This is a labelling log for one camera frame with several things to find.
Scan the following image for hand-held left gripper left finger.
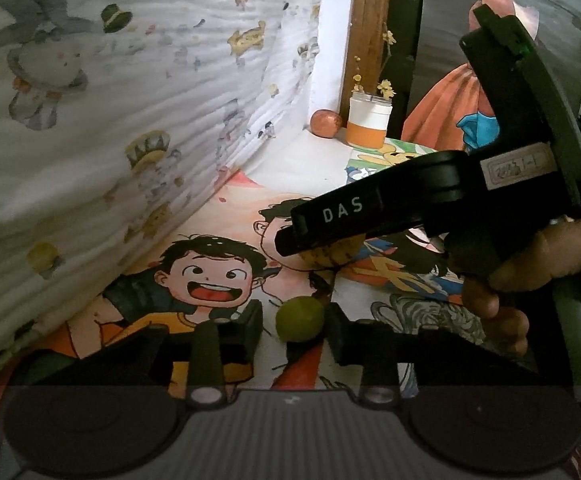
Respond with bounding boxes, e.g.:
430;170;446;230
78;301;264;407

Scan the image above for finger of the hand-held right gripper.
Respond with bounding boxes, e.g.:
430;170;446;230
274;229;372;257

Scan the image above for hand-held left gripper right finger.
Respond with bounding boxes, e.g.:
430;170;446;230
327;304;521;409

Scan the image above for green lime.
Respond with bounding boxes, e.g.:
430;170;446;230
275;297;327;345

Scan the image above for yellow banana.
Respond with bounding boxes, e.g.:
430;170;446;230
299;237;366;272

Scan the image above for red apple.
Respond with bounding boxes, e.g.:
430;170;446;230
310;109;342;137

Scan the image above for person's right hand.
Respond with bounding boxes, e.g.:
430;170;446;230
462;214;581;357

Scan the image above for cartoon printed mat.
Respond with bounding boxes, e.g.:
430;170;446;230
30;170;476;393

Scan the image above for dried yellow flowers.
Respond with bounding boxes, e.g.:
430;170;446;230
353;22;396;102

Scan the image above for white jar with orange band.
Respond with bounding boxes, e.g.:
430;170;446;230
346;94;392;150

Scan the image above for white cartoon printed blanket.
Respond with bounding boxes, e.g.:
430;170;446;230
0;0;322;378

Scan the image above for wall poster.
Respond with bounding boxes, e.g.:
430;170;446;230
400;0;581;152

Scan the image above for wooden post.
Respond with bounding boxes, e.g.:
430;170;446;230
340;0;394;111

